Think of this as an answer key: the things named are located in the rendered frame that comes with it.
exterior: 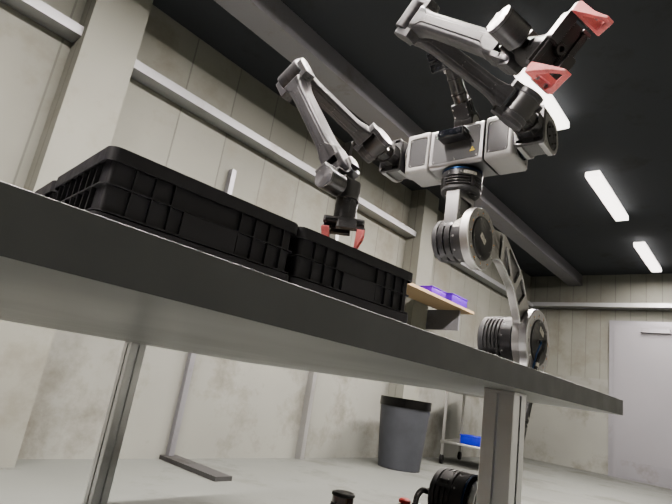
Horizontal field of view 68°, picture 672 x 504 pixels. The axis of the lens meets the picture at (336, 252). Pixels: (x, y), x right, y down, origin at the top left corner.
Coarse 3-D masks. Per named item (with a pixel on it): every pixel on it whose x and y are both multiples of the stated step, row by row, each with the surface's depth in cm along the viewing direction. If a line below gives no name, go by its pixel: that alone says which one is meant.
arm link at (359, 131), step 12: (288, 72) 145; (312, 84) 154; (324, 96) 156; (324, 108) 159; (336, 108) 159; (336, 120) 162; (348, 120) 162; (348, 132) 165; (360, 132) 165; (372, 132) 166; (384, 132) 172; (360, 144) 168; (384, 144) 167
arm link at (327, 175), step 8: (352, 160) 127; (320, 168) 120; (328, 168) 118; (336, 168) 124; (352, 168) 126; (320, 176) 120; (328, 176) 118; (336, 176) 118; (344, 176) 121; (352, 176) 127; (320, 184) 119; (328, 184) 117; (336, 184) 119; (344, 184) 120; (328, 192) 121; (336, 192) 120
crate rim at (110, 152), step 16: (96, 160) 81; (128, 160) 79; (144, 160) 81; (64, 176) 94; (160, 176) 83; (176, 176) 85; (208, 192) 89; (224, 192) 91; (240, 208) 93; (256, 208) 96; (272, 224) 98; (288, 224) 101
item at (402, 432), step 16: (384, 400) 449; (400, 400) 438; (384, 416) 445; (400, 416) 435; (416, 416) 436; (384, 432) 441; (400, 432) 433; (416, 432) 434; (384, 448) 437; (400, 448) 430; (416, 448) 433; (384, 464) 434; (400, 464) 427; (416, 464) 432
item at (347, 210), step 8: (336, 200) 124; (344, 200) 122; (352, 200) 122; (336, 208) 123; (344, 208) 122; (352, 208) 122; (328, 216) 120; (336, 216) 120; (344, 216) 121; (352, 216) 122; (328, 224) 125; (360, 224) 121
